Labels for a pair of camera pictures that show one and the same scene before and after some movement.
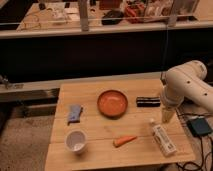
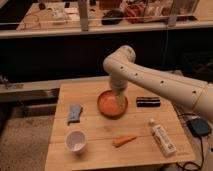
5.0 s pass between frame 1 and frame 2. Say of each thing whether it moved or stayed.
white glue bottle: stayed
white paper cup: stayed
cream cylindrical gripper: moved
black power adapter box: stayed
